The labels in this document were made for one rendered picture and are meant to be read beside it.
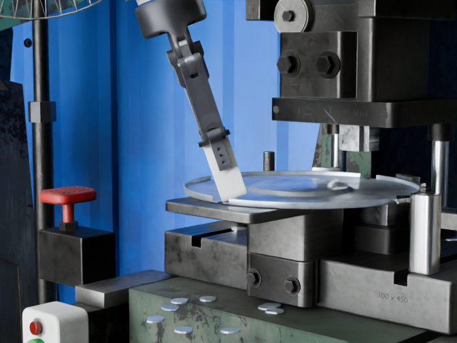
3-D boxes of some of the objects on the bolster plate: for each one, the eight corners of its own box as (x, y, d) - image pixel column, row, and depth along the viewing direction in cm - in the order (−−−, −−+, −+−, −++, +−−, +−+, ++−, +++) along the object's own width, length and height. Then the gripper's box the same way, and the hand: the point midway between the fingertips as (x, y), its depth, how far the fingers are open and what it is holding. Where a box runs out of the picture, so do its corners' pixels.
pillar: (339, 204, 141) (341, 105, 139) (327, 203, 142) (328, 105, 140) (349, 202, 142) (350, 105, 141) (336, 201, 144) (337, 104, 142)
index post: (428, 275, 109) (431, 190, 108) (405, 271, 111) (407, 187, 110) (442, 271, 111) (444, 187, 110) (419, 267, 113) (421, 184, 112)
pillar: (441, 217, 130) (444, 110, 128) (426, 215, 131) (429, 109, 129) (449, 215, 131) (453, 109, 130) (435, 213, 133) (438, 109, 131)
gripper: (132, 9, 115) (200, 199, 119) (132, 4, 102) (207, 218, 106) (194, -12, 116) (258, 179, 119) (200, -20, 103) (273, 194, 106)
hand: (224, 168), depth 112 cm, fingers closed
